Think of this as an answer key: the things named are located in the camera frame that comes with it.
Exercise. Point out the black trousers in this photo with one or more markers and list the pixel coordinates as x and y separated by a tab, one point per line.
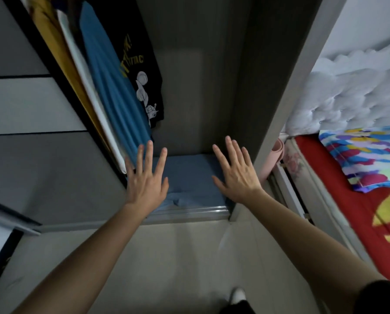
237	308

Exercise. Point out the red and yellow blanket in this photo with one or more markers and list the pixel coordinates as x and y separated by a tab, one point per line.
355	212

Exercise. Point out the pink rolled mat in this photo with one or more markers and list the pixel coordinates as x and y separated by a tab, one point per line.
273	160

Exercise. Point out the white shoe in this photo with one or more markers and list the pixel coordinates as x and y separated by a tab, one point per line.
238	295

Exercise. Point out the multicoloured pillow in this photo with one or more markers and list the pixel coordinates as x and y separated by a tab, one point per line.
368	156

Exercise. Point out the person's right thumb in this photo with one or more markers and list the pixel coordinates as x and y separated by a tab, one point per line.
218	184

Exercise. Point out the black printed hanging t-shirt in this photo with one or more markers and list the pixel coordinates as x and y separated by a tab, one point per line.
139	35

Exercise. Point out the yellow hanging garment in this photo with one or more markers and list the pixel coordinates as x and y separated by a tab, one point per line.
56	45

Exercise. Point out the person's left middle finger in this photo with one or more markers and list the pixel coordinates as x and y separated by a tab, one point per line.
149	155

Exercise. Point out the white bed frame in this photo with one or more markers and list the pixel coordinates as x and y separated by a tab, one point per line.
288	192

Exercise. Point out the person's left little finger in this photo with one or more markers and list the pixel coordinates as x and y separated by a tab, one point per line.
129	166

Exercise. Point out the floral mattress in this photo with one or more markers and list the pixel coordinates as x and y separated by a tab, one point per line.
299	179

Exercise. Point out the person's right middle finger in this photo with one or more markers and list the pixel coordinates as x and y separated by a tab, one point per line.
231	150

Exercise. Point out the person's left thumb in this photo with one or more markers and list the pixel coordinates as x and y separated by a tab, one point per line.
164	188

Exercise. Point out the white hanging garment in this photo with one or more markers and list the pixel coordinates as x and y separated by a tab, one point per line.
90	98

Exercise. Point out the person's right hand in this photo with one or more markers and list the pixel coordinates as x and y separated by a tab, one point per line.
240	181

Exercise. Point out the person's right forearm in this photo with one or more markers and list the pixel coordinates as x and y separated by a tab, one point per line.
312	251

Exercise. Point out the person's left forearm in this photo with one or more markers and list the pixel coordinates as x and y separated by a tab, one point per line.
80	268

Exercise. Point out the blue hanging garment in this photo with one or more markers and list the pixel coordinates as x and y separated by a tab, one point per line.
113	91

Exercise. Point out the white tufted headboard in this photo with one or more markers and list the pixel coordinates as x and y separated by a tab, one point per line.
352	94

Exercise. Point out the folded blue cloth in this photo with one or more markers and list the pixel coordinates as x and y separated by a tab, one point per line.
191	183

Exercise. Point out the black sleeve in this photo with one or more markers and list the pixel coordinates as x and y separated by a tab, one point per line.
381	299

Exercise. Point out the grey panelled sliding wardrobe door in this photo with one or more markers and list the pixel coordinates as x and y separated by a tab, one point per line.
34	160

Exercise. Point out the grey wardrobe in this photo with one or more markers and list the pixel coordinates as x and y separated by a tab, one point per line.
214	78

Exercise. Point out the person's left hand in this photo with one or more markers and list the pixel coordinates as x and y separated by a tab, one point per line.
145	189

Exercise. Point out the person's right little finger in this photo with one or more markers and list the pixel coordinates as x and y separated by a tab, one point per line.
247	156

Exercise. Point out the metal sliding door rail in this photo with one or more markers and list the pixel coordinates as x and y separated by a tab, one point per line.
195	213

